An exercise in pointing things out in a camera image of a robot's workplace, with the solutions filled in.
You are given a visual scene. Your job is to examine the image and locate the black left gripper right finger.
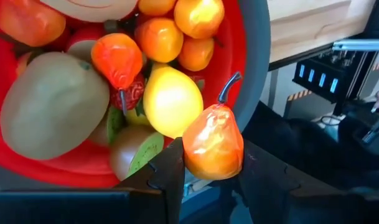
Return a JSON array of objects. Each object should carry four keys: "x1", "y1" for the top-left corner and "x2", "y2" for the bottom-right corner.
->
[{"x1": 238, "y1": 139, "x2": 379, "y2": 224}]

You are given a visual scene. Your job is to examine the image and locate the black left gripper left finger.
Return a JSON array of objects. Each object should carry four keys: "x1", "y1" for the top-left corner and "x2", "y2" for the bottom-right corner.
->
[{"x1": 0, "y1": 136, "x2": 186, "y2": 224}]

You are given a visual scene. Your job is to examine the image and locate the toy kiwi half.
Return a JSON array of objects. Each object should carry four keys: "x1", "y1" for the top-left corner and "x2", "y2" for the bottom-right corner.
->
[
  {"x1": 110, "y1": 126, "x2": 165, "y2": 182},
  {"x1": 89, "y1": 105, "x2": 126, "y2": 147}
]

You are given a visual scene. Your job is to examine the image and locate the small orange toy fruit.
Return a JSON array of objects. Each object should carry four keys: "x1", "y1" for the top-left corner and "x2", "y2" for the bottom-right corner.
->
[
  {"x1": 177, "y1": 36, "x2": 215, "y2": 72},
  {"x1": 134, "y1": 17, "x2": 184, "y2": 63},
  {"x1": 182, "y1": 71, "x2": 245, "y2": 181},
  {"x1": 138, "y1": 0, "x2": 177, "y2": 17},
  {"x1": 173, "y1": 0, "x2": 226, "y2": 40}
]

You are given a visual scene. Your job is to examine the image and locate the yellow toy lemon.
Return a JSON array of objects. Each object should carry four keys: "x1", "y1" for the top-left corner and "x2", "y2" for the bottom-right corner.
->
[{"x1": 142, "y1": 63, "x2": 205, "y2": 139}]

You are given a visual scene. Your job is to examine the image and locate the whole brown toy kiwi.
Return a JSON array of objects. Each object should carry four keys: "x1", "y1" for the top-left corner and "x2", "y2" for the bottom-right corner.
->
[{"x1": 0, "y1": 51, "x2": 111, "y2": 161}]

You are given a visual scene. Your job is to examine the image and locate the red collapsible bowl grey rim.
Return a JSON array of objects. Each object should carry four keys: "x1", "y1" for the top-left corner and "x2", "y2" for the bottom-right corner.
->
[{"x1": 0, "y1": 0, "x2": 272, "y2": 189}]

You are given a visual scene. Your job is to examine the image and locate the red yellow toy apple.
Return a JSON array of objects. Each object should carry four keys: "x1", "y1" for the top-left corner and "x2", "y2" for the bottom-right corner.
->
[{"x1": 90, "y1": 32, "x2": 144, "y2": 116}]

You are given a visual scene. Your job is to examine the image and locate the person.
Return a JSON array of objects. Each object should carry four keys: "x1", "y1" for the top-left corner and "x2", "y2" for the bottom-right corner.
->
[{"x1": 241, "y1": 101, "x2": 379, "y2": 192}]

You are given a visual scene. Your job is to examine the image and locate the black box blue lights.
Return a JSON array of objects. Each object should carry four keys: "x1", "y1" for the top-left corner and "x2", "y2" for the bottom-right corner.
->
[{"x1": 291, "y1": 51, "x2": 364, "y2": 104}]

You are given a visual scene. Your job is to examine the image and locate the silver metal bracket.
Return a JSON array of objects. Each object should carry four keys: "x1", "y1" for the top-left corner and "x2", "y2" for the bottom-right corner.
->
[{"x1": 332, "y1": 39, "x2": 379, "y2": 52}]

